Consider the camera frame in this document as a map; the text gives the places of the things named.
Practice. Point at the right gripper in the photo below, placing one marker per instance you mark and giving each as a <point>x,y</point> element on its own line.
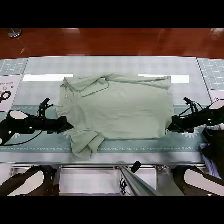
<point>180,124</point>

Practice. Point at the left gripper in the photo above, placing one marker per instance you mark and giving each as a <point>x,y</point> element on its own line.
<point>59,124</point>

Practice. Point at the pale green shirt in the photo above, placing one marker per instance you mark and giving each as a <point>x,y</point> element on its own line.
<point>116,110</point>

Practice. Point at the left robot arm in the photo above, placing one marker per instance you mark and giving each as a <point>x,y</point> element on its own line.
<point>30,122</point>

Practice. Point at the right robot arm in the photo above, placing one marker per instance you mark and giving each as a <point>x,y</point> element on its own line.
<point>213,115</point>

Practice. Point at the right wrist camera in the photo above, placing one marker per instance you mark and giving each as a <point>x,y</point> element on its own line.
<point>188,104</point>

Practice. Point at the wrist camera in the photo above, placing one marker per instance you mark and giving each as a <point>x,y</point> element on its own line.
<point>43,106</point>
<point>188,104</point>

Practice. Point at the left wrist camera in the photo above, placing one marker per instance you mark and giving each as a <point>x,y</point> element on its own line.
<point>43,106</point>

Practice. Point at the silver frame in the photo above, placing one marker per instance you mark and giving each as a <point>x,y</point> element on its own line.
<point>100,178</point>

